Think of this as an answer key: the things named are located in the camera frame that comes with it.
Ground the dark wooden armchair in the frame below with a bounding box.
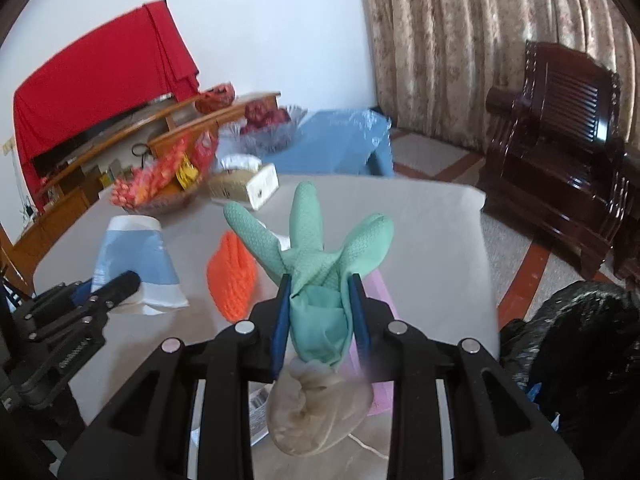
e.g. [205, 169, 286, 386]
[477, 40, 632, 282]

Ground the glass snack bowl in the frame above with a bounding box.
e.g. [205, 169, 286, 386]
[127, 185, 202, 216]

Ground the purple face mask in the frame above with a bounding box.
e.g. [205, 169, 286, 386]
[345, 270, 397, 461]

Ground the floral patterned curtain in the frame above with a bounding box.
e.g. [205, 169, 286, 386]
[355, 0, 640, 154]

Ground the yellow snack packet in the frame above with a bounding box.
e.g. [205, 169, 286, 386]
[176, 155, 202, 190]

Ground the black television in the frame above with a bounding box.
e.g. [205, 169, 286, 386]
[30, 92, 177, 177]

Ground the red woven basket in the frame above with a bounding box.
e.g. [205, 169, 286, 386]
[195, 83, 236, 113]

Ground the red cloth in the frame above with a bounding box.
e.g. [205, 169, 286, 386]
[12, 1, 200, 196]

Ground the white packet with label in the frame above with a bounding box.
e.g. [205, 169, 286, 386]
[249, 384, 275, 447]

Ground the wooden television cabinet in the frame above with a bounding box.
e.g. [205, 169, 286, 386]
[10, 91, 282, 267]

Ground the blue and white plastic packet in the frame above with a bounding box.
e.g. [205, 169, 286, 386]
[92, 215, 190, 317]

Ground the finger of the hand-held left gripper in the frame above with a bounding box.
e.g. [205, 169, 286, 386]
[27, 281, 98, 313]
[30, 270, 142, 347]

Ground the trash bin with black bag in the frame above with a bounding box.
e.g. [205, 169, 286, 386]
[499, 280, 640, 466]

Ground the basket of red snacks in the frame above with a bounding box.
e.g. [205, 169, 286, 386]
[111, 130, 221, 207]

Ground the tissue box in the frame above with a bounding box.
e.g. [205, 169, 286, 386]
[207, 155, 280, 211]

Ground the orange foam fruit net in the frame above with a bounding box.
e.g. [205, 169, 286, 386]
[206, 231, 259, 322]

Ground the green rubber glove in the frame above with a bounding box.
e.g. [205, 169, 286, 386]
[223, 181, 396, 457]

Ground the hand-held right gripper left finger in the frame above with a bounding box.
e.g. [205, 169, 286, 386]
[57, 274, 296, 480]

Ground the glass fruit bowl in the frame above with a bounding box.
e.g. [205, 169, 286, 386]
[219, 104, 309, 155]

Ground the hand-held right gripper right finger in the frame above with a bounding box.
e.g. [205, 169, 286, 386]
[349, 273, 585, 480]

